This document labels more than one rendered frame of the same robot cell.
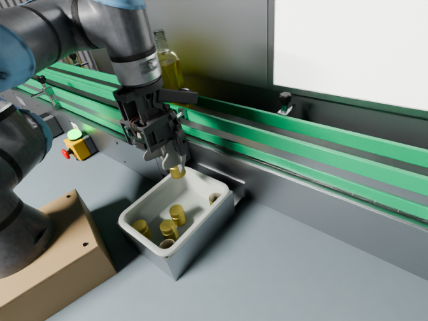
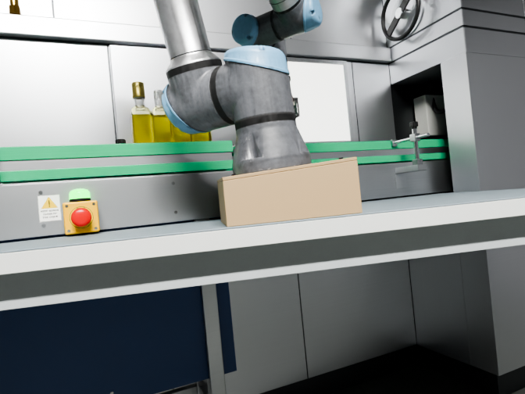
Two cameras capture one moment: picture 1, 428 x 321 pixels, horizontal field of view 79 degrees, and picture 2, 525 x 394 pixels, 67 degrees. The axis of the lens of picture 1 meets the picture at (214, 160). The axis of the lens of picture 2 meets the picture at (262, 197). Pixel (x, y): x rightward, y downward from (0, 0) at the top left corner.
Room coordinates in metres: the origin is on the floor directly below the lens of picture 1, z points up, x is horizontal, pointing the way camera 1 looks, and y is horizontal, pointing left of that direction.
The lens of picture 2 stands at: (0.11, 1.15, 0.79)
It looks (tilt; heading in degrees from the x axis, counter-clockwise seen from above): 1 degrees up; 292
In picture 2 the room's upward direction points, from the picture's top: 6 degrees counter-clockwise
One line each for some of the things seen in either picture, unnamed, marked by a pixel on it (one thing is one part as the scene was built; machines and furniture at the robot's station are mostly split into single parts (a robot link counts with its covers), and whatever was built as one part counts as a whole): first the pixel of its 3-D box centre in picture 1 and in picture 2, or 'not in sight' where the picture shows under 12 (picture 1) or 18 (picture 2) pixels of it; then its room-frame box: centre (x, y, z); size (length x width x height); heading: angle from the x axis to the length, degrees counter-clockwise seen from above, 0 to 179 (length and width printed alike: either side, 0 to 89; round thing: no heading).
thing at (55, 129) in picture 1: (46, 127); not in sight; (1.02, 0.68, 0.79); 0.08 x 0.08 x 0.08; 46
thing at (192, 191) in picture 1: (178, 214); not in sight; (0.42, 0.10, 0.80); 0.22 x 0.17 x 0.09; 136
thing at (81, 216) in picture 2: (68, 152); (81, 217); (0.79, 0.50, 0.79); 0.04 x 0.03 x 0.04; 46
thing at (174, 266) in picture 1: (186, 209); not in sight; (0.44, 0.09, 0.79); 0.27 x 0.17 x 0.08; 136
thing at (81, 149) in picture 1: (80, 146); (81, 218); (0.82, 0.47, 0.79); 0.07 x 0.07 x 0.07; 46
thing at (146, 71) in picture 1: (139, 68); not in sight; (0.45, 0.10, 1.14); 0.08 x 0.08 x 0.05
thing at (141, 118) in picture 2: not in sight; (143, 143); (0.84, 0.21, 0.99); 0.06 x 0.06 x 0.21; 46
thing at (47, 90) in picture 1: (42, 96); not in sight; (0.96, 0.58, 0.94); 0.07 x 0.04 x 0.13; 136
